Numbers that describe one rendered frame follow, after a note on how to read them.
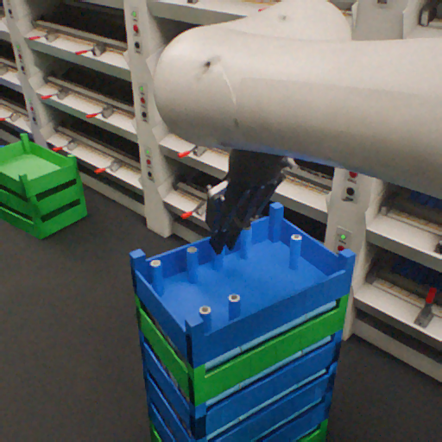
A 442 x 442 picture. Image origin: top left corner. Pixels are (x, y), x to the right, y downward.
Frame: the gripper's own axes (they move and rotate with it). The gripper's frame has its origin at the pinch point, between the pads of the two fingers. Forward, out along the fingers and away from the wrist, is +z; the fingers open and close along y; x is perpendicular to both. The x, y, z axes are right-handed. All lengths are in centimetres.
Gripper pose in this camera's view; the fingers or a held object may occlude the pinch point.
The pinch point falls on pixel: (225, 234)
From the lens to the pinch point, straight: 81.5
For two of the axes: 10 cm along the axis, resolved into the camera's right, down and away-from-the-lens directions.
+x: -5.0, -7.7, 4.1
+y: 8.4, -3.0, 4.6
